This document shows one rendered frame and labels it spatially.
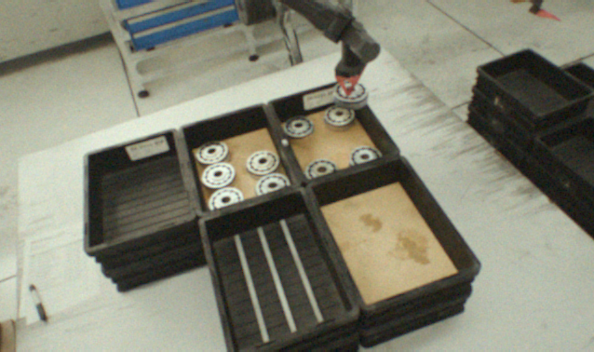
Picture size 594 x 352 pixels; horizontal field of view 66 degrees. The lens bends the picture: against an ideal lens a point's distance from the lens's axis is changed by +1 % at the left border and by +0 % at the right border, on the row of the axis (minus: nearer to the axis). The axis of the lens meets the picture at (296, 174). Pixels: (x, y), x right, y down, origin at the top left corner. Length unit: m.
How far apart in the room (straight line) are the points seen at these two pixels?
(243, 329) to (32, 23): 3.32
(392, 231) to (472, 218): 0.32
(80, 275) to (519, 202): 1.37
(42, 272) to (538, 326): 1.43
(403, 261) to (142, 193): 0.82
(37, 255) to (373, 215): 1.08
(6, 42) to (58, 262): 2.75
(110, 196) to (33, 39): 2.73
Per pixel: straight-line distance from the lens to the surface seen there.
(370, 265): 1.22
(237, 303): 1.20
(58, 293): 1.58
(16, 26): 4.12
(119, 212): 1.50
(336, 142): 1.51
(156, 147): 1.56
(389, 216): 1.31
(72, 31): 4.13
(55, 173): 1.95
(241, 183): 1.43
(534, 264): 1.46
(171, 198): 1.46
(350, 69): 1.28
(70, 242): 1.68
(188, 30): 3.26
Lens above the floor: 1.87
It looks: 47 degrees down
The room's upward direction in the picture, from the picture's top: 9 degrees counter-clockwise
